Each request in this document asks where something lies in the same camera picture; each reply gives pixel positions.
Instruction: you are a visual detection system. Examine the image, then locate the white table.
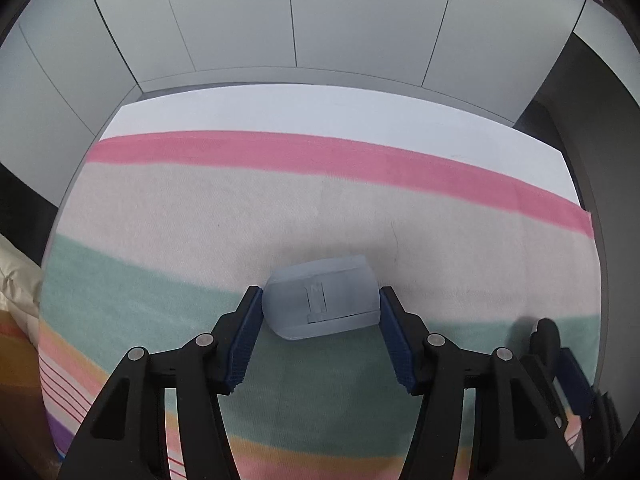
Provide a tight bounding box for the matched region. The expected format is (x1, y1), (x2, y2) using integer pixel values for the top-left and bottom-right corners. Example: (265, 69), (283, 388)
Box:
(50, 84), (587, 241)

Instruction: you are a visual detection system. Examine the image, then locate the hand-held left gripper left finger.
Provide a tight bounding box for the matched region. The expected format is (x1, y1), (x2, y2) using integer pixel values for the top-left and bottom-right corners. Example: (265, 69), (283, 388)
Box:
(57, 285), (264, 480)

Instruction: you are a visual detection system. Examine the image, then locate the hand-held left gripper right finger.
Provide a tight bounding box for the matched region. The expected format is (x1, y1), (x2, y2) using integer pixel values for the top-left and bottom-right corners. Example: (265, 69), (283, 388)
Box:
(378, 286), (586, 480)

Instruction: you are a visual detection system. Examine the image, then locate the striped cloth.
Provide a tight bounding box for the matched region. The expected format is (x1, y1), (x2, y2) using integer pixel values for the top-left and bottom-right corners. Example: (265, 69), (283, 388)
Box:
(37, 130), (601, 480)

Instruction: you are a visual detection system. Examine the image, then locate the frosted translucent square case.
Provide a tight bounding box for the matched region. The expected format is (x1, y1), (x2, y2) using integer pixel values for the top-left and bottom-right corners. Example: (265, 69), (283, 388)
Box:
(262, 255), (382, 342)

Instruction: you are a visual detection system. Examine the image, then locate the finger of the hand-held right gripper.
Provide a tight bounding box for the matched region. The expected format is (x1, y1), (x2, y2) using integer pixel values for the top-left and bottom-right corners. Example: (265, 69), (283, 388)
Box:
(529, 317), (598, 421)
(595, 390), (624, 466)

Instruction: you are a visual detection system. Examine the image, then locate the cream padded armchair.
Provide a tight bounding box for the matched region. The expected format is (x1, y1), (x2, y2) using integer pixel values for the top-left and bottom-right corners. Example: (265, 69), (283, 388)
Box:
(0, 235), (46, 351)

